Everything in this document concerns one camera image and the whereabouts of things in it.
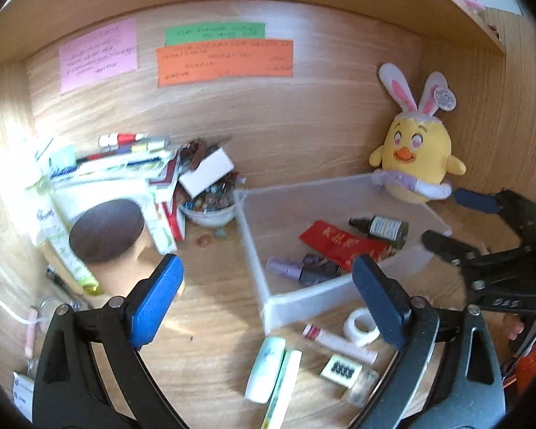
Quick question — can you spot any person right hand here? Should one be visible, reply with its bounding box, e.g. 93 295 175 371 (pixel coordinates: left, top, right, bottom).
502 315 525 341

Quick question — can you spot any white slim tube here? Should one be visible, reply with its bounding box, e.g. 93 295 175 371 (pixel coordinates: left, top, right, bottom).
260 350 303 429

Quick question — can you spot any white lip balm stick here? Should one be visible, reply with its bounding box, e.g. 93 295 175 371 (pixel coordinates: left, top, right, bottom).
302 324 378 365

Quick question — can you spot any brown ceramic mug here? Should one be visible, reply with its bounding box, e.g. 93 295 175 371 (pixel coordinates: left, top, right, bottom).
69 198 163 297

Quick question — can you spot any stack of books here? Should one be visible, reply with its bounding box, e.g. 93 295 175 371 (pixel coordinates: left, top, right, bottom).
26 135 179 295

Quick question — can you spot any white tape roll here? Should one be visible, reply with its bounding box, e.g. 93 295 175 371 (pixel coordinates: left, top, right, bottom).
343 308 381 347

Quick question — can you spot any white mahjong tile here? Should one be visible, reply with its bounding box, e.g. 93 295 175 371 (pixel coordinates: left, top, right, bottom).
319 354 363 389

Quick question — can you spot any bowl of beads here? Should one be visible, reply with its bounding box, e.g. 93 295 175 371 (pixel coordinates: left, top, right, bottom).
180 172 247 230

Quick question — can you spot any red tea packet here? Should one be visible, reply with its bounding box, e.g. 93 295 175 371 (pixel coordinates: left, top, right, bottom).
299 220 395 272

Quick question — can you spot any orange sticky note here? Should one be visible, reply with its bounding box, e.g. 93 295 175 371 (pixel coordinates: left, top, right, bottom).
157 39 294 87

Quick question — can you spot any white small box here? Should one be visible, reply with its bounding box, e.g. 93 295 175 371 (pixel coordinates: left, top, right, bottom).
179 148 234 198

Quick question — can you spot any dark green spray bottle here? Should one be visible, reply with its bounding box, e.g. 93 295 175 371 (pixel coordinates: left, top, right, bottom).
348 216 410 250

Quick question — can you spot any purple nail polish bottle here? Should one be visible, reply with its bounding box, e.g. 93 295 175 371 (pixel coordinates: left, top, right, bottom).
266 254 342 287

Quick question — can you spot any white green cream tube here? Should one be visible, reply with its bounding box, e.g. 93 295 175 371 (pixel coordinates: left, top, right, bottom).
245 336 287 404

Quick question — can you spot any pink sticky note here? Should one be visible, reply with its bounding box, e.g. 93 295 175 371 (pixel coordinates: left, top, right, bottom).
58 19 138 94

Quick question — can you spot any yellow chick plush toy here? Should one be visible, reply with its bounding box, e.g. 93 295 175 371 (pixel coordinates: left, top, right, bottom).
369 63 466 203

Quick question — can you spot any clear plastic storage box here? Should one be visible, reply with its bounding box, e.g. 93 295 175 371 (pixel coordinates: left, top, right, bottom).
235 174 452 333

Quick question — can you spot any green sticky note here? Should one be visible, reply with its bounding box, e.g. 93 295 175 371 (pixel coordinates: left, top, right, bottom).
165 21 266 46

